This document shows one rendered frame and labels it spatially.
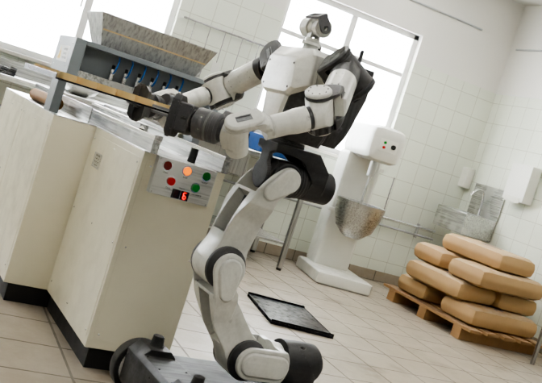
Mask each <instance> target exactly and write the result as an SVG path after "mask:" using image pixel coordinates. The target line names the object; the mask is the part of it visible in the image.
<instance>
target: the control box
mask: <svg viewBox="0 0 542 383"><path fill-rule="evenodd" d="M167 161H169V162H171V163H172V168H171V169H170V170H166V169H165V168H164V163H165V162H167ZM186 167H190V168H191V170H192V172H191V174H190V175H188V176H186V175H185V174H184V172H183V171H184V168H186ZM204 173H209V174H210V175H211V178H210V180H208V181H205V180H203V177H202V176H203V174H204ZM217 173H218V172H216V171H214V170H211V169H206V168H203V167H200V166H197V165H194V164H189V163H186V162H183V161H179V160H174V159H172V158H168V157H166V156H160V155H156V159H155V164H154V166H153V169H152V173H151V176H150V179H149V182H148V187H147V189H146V191H148V192H149V193H152V194H158V195H161V196H165V197H168V198H174V197H173V194H174V191H176V190H178V195H177V197H176V198H174V199H177V200H180V201H183V202H189V203H193V204H196V205H200V206H205V207H207V204H208V202H209V199H210V196H211V191H212V189H213V186H214V183H215V178H216V176H217ZM170 177H173V178H174V179H175V181H176V182H175V184H174V185H169V184H168V183H167V180H168V179H169V178H170ZM194 184H197V185H199V187H200V189H199V191H198V192H194V191H193V190H192V185H194ZM184 192H185V193H187V195H186V194H184V195H185V196H186V199H185V200H183V199H182V196H183V193H184ZM176 193H177V191H176Z"/></svg>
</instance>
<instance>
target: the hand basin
mask: <svg viewBox="0 0 542 383"><path fill-rule="evenodd" d="M474 173H475V170H474V169H471V168H468V167H463V169H462V172H461V176H460V179H459V181H458V184H457V185H458V186H460V187H463V188H466V189H469V187H470V185H471V182H472V180H473V175H474ZM541 173H542V169H538V168H536V167H533V166H530V165H525V164H520V163H515V162H514V163H513V165H512V168H511V172H510V175H509V177H508V180H507V184H506V187H505V189H504V190H501V189H496V188H493V187H490V186H487V185H482V184H478V183H476V185H475V188H474V191H473V192H472V193H471V194H470V195H471V196H472V197H471V200H470V203H469V207H468V210H467V211H464V210H459V209H457V208H454V207H451V206H446V205H442V204H439V205H438V207H437V210H436V214H435V217H434V219H433V223H434V224H435V225H438V226H440V227H444V228H446V229H449V230H450V231H454V232H456V233H459V234H461V235H462V236H465V237H466V236H469V237H472V238H474V239H479V240H483V241H486V242H490V240H491V237H492V235H493V232H494V228H495V225H496V222H497V221H498V217H499V215H500V212H501V209H502V205H503V203H504V200H507V201H510V202H515V203H518V204H520V203H521V204H524V205H527V206H530V205H531V204H532V199H533V197H534V194H535V191H536V187H537V185H538V182H539V179H540V175H541Z"/></svg>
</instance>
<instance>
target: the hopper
mask: <svg viewBox="0 0 542 383"><path fill-rule="evenodd" d="M87 16H88V21H89V27H90V37H91V42H94V43H96V44H101V45H102V46H105V47H108V48H112V49H114V50H117V51H120V52H124V53H126V54H129V55H132V56H136V57H139V58H141V59H143V60H147V61H150V62H152V63H155V64H158V65H162V66H165V67H167V68H170V69H174V70H177V71H179V72H181V73H185V74H188V75H190V76H193V77H195V76H196V75H197V74H198V73H199V72H200V71H201V70H202V69H203V68H204V67H205V66H206V65H207V64H208V63H209V61H210V60H211V59H212V58H213V57H214V56H215V55H216V54H217V52H214V51H211V50H210V49H207V48H203V47H201V46H198V45H196V44H192V43H190V42H187V41H184V40H181V39H178V38H176V37H173V36H171V35H167V34H165V33H163V32H160V31H156V30H153V29H151V28H149V27H145V26H143V25H140V24H138V23H134V22H132V21H129V20H126V19H123V18H120V17H118V16H115V15H112V14H109V13H106V12H105V11H87Z"/></svg>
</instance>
